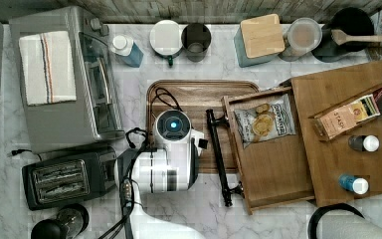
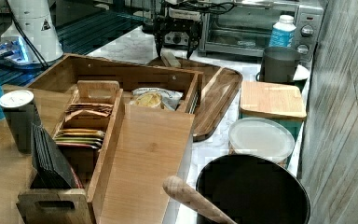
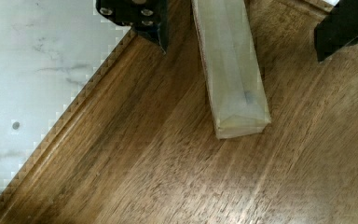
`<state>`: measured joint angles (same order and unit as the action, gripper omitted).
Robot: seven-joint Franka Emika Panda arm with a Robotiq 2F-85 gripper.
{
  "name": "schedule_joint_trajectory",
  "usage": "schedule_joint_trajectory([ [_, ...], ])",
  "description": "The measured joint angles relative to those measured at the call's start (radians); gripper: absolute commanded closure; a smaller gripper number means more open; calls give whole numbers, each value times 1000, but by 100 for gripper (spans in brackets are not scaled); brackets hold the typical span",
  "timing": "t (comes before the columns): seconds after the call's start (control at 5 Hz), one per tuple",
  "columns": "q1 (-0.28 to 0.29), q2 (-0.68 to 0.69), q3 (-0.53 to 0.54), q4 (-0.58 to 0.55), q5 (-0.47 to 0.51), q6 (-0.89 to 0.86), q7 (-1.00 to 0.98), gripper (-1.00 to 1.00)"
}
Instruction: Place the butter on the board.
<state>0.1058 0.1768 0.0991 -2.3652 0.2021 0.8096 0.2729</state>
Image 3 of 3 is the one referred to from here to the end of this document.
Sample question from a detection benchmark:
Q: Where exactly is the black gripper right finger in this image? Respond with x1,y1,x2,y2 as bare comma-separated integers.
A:
313,0,358,63

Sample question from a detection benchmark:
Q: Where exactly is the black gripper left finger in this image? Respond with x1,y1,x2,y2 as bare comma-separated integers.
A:
95,0,169,53

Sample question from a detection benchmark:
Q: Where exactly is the butter stick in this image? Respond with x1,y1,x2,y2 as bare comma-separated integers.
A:
191,0,271,139

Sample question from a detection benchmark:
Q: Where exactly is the dark wooden serving tray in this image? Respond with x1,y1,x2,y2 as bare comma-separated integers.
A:
0,0,358,224

